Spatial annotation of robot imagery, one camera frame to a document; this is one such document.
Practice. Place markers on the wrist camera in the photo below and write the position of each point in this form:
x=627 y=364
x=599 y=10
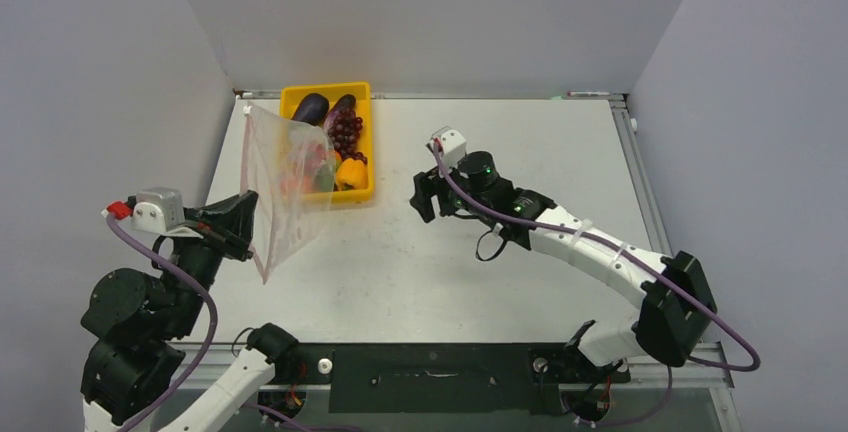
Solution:
x=157 y=210
x=449 y=145

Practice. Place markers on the clear zip top bag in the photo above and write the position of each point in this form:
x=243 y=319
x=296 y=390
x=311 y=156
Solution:
x=283 y=224

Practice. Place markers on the green orange mango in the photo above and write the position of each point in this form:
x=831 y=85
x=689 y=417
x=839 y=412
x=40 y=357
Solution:
x=325 y=174

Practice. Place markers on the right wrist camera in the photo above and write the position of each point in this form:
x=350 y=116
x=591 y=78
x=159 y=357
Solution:
x=449 y=145

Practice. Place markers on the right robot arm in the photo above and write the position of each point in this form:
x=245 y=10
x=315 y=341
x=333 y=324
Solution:
x=671 y=295

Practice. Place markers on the orange pumpkin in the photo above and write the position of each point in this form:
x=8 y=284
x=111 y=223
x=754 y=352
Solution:
x=297 y=181

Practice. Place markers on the dark purple round eggplant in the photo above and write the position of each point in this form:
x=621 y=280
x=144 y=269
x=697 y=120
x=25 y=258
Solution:
x=312 y=109

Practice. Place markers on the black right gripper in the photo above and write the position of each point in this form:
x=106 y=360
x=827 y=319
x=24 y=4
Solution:
x=429 y=184

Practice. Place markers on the yellow plastic tray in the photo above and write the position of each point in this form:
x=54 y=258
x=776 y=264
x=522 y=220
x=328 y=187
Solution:
x=290 y=98

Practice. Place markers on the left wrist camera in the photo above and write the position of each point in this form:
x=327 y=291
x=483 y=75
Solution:
x=157 y=210

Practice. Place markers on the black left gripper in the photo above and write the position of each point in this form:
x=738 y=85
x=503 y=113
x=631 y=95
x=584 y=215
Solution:
x=234 y=213

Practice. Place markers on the marker pen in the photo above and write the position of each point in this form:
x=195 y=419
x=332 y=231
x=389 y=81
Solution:
x=588 y=94

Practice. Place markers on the red tomato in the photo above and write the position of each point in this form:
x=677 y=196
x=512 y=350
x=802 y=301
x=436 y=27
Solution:
x=310 y=157

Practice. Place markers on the slim purple eggplant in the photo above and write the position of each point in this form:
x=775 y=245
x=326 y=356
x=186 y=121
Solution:
x=345 y=104

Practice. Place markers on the dark red grape bunch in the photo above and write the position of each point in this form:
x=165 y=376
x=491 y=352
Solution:
x=345 y=130

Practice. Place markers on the yellow bell pepper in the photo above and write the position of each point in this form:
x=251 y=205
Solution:
x=351 y=174

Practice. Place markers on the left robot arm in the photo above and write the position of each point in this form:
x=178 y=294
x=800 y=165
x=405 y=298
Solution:
x=153 y=331

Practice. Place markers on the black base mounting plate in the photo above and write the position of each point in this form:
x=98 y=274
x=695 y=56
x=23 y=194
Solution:
x=437 y=377

